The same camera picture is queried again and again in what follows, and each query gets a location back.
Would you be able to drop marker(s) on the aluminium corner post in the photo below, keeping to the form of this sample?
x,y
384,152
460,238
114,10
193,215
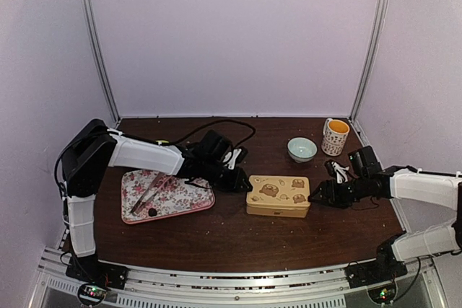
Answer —
x,y
97,54
372,49

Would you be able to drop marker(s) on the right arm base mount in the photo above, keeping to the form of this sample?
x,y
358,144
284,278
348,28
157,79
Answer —
x,y
375,268

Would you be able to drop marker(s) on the white floral mug yellow inside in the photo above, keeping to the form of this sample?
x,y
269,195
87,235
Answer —
x,y
335,133

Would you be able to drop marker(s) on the light blue ceramic bowl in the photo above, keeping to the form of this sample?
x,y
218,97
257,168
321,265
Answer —
x,y
301,149

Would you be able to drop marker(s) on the right circuit board with leds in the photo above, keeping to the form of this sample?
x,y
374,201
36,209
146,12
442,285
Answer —
x,y
382,294

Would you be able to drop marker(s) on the dark rose chocolate lower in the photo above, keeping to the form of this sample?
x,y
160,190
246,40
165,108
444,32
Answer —
x,y
152,212

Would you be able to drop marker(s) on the right side aluminium base rail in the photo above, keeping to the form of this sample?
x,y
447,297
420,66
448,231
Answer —
x,y
409,183

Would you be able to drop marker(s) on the pink floral serving tray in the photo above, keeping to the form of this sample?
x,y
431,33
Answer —
x,y
176,198

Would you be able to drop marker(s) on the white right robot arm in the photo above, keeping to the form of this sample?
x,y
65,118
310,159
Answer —
x,y
420,215

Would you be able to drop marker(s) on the circuit board with leds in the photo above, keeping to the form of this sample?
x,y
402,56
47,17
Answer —
x,y
382,294
90,294

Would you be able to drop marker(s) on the tan tin box paper cups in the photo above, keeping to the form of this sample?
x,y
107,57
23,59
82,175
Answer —
x,y
278,212

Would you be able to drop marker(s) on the pink metal tongs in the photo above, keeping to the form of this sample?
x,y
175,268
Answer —
x,y
157,184

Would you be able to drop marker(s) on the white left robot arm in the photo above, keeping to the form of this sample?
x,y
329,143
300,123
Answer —
x,y
97,148

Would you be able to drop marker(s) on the left circuit board with leds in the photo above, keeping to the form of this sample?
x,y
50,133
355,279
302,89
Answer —
x,y
90,294

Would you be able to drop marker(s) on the front aluminium frame rail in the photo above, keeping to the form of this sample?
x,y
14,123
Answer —
x,y
318,287

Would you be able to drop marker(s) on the right rear aluminium corner post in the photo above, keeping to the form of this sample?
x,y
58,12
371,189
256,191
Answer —
x,y
372,49

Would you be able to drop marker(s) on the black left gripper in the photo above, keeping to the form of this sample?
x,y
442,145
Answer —
x,y
241,176

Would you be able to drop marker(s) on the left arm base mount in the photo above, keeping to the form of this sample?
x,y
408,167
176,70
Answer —
x,y
89,269

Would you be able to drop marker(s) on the left rear aluminium corner post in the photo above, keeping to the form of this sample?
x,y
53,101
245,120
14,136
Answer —
x,y
97,54

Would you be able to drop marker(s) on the bear print tin lid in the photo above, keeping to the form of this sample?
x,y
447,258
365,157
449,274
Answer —
x,y
286,192

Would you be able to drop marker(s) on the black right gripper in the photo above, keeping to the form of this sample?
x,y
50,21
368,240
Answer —
x,y
325,186

